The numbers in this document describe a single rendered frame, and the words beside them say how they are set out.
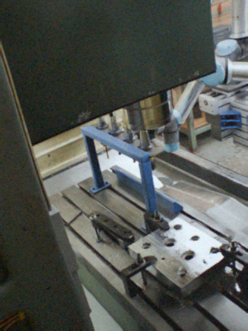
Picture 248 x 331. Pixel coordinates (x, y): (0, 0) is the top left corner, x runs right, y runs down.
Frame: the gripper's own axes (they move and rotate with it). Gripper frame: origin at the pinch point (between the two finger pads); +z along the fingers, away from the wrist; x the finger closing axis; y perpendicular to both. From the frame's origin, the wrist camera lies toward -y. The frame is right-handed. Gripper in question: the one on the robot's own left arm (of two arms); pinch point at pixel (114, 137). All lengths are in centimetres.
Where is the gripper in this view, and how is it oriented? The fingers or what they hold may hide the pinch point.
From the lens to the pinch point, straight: 169.7
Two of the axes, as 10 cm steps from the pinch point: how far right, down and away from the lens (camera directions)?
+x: -5.4, -2.9, 7.9
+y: 1.7, 8.8, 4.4
